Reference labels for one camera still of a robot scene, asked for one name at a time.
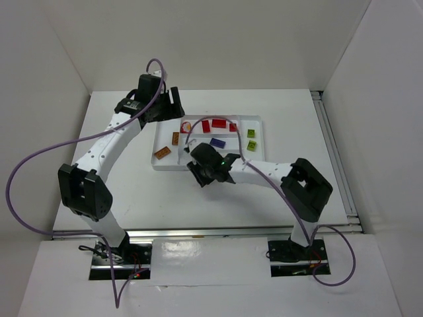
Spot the white compartment tray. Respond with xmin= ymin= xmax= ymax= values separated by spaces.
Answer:
xmin=151 ymin=115 xmax=265 ymax=171

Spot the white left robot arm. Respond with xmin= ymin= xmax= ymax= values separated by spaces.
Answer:
xmin=58 ymin=73 xmax=184 ymax=252

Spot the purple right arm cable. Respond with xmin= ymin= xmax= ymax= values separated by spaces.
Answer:
xmin=184 ymin=116 xmax=356 ymax=287

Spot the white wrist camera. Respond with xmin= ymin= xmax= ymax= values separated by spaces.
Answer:
xmin=181 ymin=139 xmax=196 ymax=155
xmin=149 ymin=69 xmax=168 ymax=81

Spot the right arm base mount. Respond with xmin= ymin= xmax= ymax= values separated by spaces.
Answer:
xmin=266 ymin=239 xmax=330 ymax=277

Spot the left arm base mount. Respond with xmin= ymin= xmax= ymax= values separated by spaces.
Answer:
xmin=78 ymin=242 xmax=153 ymax=281

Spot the orange lego plate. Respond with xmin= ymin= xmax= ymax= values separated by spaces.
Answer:
xmin=154 ymin=147 xmax=171 ymax=160
xmin=172 ymin=132 xmax=180 ymax=146

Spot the blue lego plate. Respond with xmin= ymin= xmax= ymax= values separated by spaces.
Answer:
xmin=210 ymin=138 xmax=226 ymax=149

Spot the red curved lego brick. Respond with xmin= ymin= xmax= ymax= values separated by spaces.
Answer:
xmin=229 ymin=123 xmax=238 ymax=133

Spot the aluminium side rail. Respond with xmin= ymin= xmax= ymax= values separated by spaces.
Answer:
xmin=310 ymin=90 xmax=363 ymax=233

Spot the aluminium front rail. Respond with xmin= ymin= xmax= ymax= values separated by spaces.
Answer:
xmin=51 ymin=225 xmax=295 ymax=241

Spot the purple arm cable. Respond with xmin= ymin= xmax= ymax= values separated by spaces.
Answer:
xmin=5 ymin=58 xmax=166 ymax=308
xmin=184 ymin=116 xmax=356 ymax=287

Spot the red arched lego block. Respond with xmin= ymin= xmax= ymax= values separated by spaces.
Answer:
xmin=180 ymin=122 xmax=192 ymax=133

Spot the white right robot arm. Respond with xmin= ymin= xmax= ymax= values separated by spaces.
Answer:
xmin=185 ymin=143 xmax=333 ymax=248

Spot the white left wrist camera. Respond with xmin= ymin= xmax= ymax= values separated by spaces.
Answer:
xmin=149 ymin=69 xmax=168 ymax=81

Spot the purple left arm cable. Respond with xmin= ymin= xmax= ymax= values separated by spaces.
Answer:
xmin=5 ymin=58 xmax=166 ymax=308

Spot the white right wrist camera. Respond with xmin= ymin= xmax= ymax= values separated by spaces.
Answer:
xmin=181 ymin=139 xmax=196 ymax=155

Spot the small red lego plate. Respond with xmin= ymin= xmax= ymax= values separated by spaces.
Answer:
xmin=201 ymin=120 xmax=211 ymax=133

